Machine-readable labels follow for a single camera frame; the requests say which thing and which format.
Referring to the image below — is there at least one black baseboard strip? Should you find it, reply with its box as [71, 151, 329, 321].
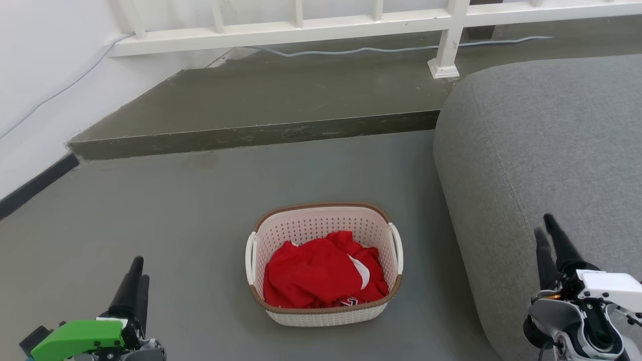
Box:
[0, 153, 80, 221]

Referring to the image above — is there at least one white plastic laundry basket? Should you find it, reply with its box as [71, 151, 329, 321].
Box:
[245, 202, 404, 327]

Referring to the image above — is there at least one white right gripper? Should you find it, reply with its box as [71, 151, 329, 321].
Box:
[523, 214, 642, 361]

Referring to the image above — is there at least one light blue cable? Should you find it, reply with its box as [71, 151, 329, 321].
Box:
[0, 33, 136, 141]
[248, 36, 553, 57]

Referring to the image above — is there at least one red garment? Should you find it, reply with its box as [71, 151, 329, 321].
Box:
[263, 231, 389, 309]

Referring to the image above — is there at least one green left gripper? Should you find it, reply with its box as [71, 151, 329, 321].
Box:
[31, 257, 167, 361]

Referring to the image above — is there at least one white wooden railing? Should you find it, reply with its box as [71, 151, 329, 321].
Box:
[108, 0, 642, 79]

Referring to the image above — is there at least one grey fabric sofa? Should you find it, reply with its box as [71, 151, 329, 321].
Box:
[433, 54, 642, 361]

